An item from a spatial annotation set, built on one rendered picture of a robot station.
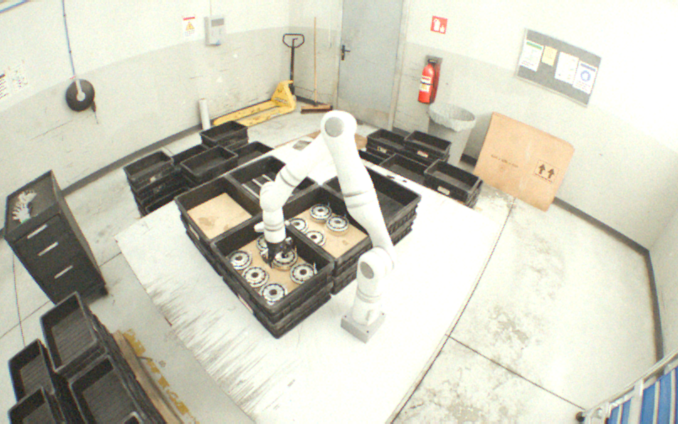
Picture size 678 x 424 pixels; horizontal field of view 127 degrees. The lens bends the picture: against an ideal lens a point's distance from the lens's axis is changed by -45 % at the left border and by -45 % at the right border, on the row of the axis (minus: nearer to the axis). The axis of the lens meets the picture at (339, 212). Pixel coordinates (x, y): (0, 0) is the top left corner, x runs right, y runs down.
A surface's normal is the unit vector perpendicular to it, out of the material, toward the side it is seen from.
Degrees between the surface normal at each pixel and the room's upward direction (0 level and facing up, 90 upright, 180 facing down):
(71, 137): 90
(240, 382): 0
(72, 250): 90
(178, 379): 0
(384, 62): 90
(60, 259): 90
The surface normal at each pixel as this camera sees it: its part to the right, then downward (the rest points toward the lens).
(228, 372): 0.06, -0.77
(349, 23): -0.62, 0.47
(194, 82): 0.78, 0.43
